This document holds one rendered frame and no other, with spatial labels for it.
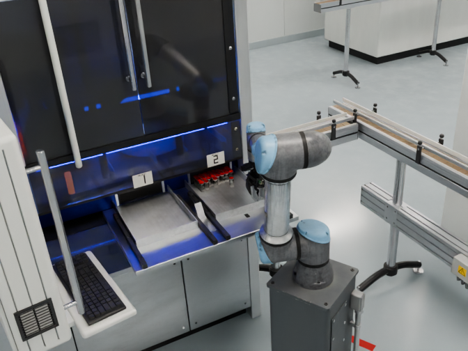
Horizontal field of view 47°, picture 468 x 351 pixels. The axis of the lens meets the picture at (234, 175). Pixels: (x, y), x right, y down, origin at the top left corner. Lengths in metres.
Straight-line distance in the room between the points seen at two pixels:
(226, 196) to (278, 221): 0.63
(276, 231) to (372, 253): 1.75
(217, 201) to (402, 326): 1.27
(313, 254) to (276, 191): 0.33
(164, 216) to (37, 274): 0.73
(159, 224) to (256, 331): 0.99
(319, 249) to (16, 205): 1.00
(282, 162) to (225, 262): 1.19
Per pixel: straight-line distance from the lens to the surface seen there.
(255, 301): 2.98
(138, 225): 2.26
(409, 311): 3.16
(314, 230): 1.91
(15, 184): 1.59
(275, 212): 1.77
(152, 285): 2.61
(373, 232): 3.71
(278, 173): 1.63
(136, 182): 2.30
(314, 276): 1.99
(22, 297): 1.77
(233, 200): 2.35
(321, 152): 1.63
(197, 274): 2.68
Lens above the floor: 2.11
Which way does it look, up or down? 29 degrees down
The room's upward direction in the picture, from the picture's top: 4 degrees counter-clockwise
